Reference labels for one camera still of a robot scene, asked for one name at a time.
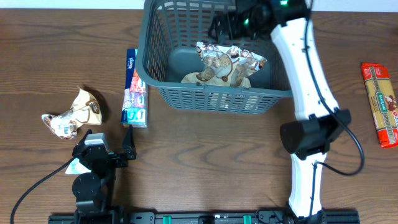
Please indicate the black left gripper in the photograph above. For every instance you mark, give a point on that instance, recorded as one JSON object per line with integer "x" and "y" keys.
{"x": 129, "y": 150}

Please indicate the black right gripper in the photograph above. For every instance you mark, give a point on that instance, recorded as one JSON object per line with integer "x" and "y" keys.
{"x": 221, "y": 28}

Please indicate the cookie bag with clear window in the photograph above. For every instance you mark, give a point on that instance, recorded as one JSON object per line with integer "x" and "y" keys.
{"x": 223, "y": 59}

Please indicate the red spaghetti packet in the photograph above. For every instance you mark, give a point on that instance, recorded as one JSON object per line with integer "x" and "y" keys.
{"x": 382, "y": 101}

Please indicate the beige cookie bag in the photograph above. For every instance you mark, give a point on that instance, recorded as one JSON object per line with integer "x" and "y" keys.
{"x": 208, "y": 77}
{"x": 85, "y": 109}

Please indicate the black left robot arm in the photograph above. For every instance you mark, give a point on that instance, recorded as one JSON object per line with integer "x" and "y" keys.
{"x": 94, "y": 190}

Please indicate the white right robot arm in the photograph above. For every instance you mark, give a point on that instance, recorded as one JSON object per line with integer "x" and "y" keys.
{"x": 319, "y": 120}

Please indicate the white paper label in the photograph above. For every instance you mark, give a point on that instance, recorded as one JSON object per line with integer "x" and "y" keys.
{"x": 76, "y": 168}

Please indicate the crumpled beige cookie bag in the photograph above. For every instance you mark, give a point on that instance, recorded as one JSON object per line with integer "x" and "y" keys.
{"x": 85, "y": 109}

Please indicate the Kleenex tissue multipack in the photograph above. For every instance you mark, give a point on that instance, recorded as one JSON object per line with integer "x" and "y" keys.
{"x": 134, "y": 108}

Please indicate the grey plastic basket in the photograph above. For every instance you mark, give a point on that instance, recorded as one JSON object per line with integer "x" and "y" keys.
{"x": 167, "y": 52}

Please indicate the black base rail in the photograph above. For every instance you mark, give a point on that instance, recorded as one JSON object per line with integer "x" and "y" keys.
{"x": 264, "y": 216}

